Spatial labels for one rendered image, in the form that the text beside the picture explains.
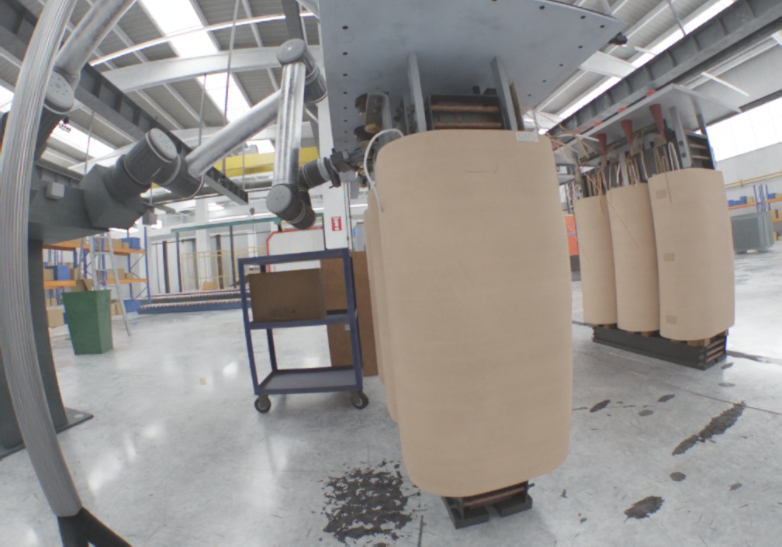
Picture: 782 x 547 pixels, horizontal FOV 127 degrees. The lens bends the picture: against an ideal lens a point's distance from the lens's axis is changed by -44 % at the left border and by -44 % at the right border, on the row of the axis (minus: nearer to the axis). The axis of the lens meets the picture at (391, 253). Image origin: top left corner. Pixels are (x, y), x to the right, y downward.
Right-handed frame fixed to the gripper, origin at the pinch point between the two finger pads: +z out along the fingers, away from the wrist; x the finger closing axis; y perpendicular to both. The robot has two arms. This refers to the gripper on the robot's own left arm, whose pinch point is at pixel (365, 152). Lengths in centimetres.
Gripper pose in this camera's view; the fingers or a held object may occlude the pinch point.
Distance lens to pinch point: 145.5
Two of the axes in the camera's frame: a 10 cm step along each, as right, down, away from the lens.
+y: -2.9, -9.5, 0.8
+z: 9.3, -3.0, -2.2
